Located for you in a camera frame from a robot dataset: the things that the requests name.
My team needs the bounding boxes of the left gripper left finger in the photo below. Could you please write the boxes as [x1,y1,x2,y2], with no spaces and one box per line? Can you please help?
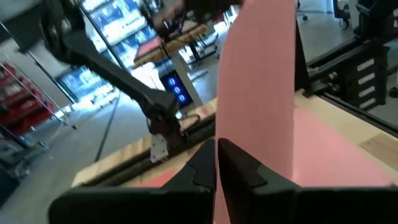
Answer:
[49,139,216,224]

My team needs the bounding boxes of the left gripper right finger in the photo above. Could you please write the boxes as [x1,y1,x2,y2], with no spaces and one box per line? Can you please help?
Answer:
[217,139,398,224]

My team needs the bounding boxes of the red paper sheet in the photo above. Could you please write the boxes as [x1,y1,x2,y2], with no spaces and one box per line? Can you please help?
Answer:
[132,166,190,189]

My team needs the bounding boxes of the silver mounting plate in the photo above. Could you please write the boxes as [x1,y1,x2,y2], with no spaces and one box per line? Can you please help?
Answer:
[150,133,169,163]

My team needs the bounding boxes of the black computer with blue rings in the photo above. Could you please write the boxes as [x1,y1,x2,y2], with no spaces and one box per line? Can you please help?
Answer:
[160,70,194,109]

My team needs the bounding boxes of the black drawer cabinet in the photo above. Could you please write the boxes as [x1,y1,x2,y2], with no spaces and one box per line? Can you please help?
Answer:
[337,43,391,111]

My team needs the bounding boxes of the red shelving rack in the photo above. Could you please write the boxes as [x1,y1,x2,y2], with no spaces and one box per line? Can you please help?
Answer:
[0,62,57,138]

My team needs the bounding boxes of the background wooden table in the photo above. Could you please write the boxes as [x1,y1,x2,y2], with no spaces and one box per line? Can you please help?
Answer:
[132,20,218,108]

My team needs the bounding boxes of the black office chair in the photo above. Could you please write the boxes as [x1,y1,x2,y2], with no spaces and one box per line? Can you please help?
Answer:
[331,0,354,31]
[354,0,398,44]

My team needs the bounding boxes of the black aluminium table frame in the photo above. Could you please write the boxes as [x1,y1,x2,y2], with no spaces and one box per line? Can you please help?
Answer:
[73,30,398,189]

